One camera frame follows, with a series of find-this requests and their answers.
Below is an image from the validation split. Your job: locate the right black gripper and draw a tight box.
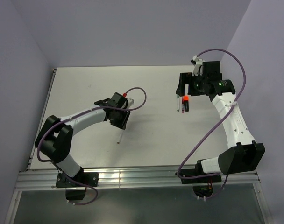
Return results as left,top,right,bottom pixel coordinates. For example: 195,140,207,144
176,72,208,96

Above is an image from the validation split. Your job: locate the white brown-tip pen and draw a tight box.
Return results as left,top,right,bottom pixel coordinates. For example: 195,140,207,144
117,130,124,144

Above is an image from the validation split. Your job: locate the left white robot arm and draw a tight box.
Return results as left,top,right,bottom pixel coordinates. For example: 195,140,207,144
35,92,134,186

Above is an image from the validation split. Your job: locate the red pink pen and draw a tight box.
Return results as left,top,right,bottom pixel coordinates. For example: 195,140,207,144
182,97,185,113

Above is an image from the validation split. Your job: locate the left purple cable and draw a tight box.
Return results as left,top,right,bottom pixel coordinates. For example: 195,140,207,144
36,87,147,206

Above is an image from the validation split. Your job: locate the black orange highlighter pen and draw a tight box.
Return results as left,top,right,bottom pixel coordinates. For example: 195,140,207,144
184,100,189,112

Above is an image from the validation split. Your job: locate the aluminium rail frame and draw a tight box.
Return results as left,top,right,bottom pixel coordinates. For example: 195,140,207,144
5,65,273,224

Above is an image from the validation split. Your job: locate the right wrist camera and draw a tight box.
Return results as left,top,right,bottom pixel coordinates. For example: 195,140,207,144
191,55,204,76

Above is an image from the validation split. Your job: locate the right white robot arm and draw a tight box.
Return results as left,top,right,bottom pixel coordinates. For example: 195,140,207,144
176,58,265,182

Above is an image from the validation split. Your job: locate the white green-tip pen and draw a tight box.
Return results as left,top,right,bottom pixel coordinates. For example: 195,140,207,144
177,95,180,112

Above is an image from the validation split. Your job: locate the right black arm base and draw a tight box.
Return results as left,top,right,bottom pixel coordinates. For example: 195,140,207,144
179,168,222,198

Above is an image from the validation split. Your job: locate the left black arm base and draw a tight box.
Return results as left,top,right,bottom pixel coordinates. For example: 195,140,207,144
55,172,99,205

